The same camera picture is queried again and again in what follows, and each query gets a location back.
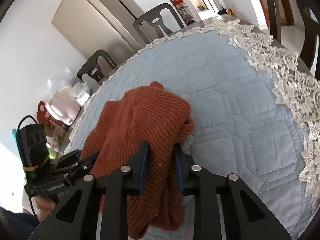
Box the rust orange knit sweater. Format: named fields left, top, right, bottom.
left=78, top=81, right=195, bottom=240

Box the person's left hand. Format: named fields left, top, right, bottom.
left=34, top=196, right=56, bottom=222

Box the red paper bag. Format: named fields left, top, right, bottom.
left=36, top=101, right=53, bottom=128

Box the white plastic appliance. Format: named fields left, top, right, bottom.
left=46, top=86, right=81, bottom=126

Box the white tissue box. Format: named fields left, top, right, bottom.
left=70, top=82, right=91, bottom=107

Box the light blue quilted mat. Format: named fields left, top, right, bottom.
left=71, top=31, right=318, bottom=239

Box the clear plastic bag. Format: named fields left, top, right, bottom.
left=47, top=68, right=74, bottom=95

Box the dark chair far left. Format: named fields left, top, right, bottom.
left=76, top=50, right=117, bottom=91

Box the dark chair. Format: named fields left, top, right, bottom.
left=76, top=50, right=117, bottom=91
left=133, top=3, right=184, bottom=44
left=266, top=0, right=319, bottom=80

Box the beige refrigerator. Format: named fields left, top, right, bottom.
left=51, top=0, right=161, bottom=67

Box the dark chair middle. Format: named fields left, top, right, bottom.
left=133, top=3, right=184, bottom=44

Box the shoe rack with shoes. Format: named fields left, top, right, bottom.
left=171, top=0, right=201, bottom=25

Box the dark chair right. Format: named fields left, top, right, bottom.
left=266, top=0, right=319, bottom=80

